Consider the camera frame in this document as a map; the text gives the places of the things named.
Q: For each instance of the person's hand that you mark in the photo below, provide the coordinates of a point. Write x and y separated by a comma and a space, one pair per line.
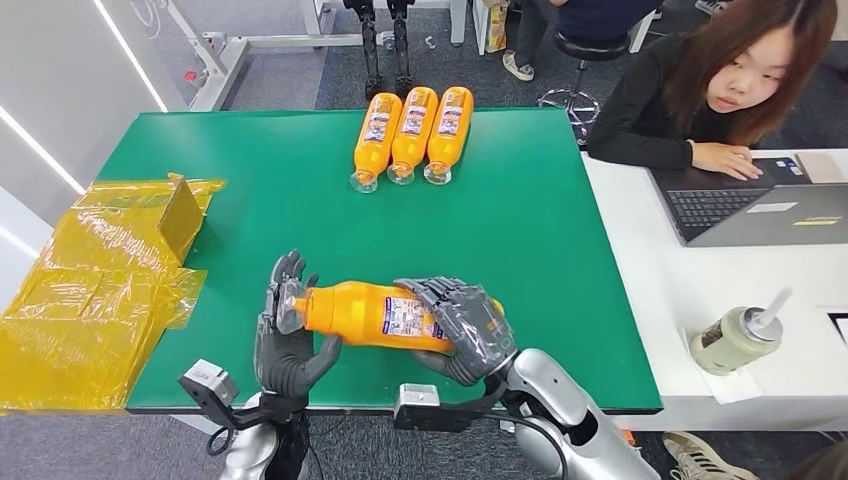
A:
725, 159

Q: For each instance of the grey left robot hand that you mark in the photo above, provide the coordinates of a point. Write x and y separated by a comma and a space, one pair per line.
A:
285, 364

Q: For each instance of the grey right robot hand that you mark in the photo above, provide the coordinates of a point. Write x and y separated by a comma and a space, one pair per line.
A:
477, 338

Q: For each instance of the orange juice bottle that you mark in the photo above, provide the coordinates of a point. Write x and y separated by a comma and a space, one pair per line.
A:
351, 314
373, 149
411, 142
448, 139

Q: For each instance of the person's forearm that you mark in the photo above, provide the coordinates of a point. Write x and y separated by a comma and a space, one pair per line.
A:
636, 149

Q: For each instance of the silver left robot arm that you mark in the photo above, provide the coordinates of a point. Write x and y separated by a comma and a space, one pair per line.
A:
255, 450

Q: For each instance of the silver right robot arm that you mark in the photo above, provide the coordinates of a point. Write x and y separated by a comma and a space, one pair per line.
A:
563, 404

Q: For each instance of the grey laptop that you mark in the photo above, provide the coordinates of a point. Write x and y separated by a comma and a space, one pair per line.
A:
762, 218

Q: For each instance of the seated person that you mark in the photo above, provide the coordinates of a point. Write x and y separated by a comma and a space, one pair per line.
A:
649, 99

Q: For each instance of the beige pad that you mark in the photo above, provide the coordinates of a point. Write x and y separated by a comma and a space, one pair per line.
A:
825, 167

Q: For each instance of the green table mat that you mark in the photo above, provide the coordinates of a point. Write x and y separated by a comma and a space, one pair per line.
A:
298, 199

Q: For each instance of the black stool chrome base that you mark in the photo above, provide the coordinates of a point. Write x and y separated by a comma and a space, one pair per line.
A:
586, 46

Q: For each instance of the pale drink cup with straw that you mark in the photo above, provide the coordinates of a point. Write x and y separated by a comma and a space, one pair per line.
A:
729, 343

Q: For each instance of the yellow film wrapped cartons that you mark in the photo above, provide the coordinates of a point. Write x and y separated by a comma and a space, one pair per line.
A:
86, 318

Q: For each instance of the person on stool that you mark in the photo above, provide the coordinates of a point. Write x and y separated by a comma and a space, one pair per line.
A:
533, 30

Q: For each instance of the white paper napkin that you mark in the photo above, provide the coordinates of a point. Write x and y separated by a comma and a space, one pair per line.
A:
732, 391

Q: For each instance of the white sneaker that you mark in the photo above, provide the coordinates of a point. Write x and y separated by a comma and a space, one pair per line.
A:
702, 460

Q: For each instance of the yellow printed bag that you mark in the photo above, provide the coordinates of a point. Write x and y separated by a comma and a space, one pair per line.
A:
495, 26

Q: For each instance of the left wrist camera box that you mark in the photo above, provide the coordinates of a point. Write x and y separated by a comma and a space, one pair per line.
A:
208, 387

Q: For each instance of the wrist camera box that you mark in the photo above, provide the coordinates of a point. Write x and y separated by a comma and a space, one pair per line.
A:
420, 407
208, 387

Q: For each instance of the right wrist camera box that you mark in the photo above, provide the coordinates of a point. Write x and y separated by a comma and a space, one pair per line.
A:
420, 407

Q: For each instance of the white metal frame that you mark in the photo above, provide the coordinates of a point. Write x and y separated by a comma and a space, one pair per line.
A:
218, 73

